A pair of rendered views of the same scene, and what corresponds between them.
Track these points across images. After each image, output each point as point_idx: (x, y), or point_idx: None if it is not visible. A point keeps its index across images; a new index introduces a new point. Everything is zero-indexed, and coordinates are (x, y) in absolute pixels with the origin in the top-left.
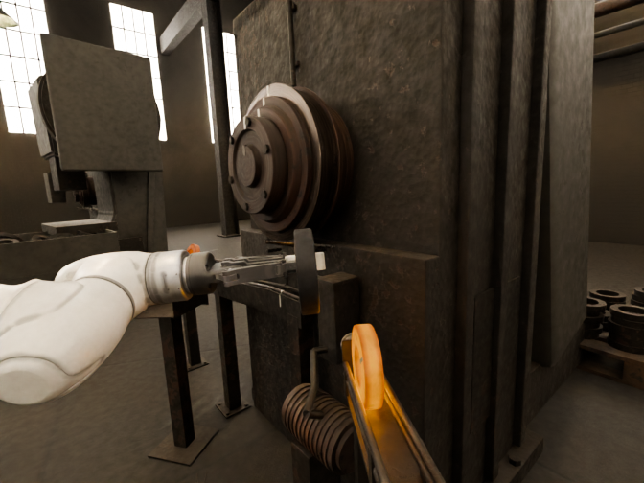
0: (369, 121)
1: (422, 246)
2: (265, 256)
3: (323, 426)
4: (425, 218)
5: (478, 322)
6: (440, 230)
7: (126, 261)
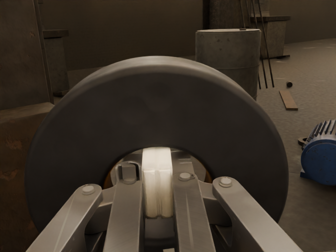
0: None
1: (18, 96)
2: (60, 233)
3: None
4: (14, 47)
5: None
6: (43, 63)
7: None
